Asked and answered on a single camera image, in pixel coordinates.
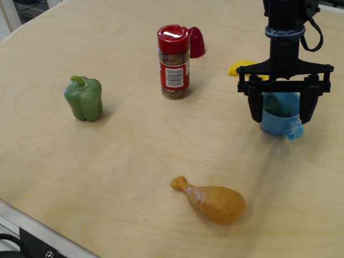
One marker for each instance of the blue plastic cup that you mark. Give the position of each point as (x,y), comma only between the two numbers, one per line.
(291,127)

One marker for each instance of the dark red plastic cup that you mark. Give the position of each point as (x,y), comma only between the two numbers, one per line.
(197,45)

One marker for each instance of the black bracket with screw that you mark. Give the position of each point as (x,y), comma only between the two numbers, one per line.
(37,247)

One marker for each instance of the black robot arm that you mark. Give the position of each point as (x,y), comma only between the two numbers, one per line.
(290,15)

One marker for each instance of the red lid spice jar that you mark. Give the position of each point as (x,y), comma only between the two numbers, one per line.
(173,43)

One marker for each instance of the dark green toy cucumber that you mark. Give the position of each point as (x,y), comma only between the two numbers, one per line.
(274,106)

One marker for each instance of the orange toy chicken drumstick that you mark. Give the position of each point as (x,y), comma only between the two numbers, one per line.
(217,204)

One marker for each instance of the yellow toy banana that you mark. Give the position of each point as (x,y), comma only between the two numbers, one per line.
(233,68)

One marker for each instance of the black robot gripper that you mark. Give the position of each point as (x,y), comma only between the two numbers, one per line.
(287,73)

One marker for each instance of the green toy bell pepper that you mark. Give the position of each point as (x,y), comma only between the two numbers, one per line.
(84,96)

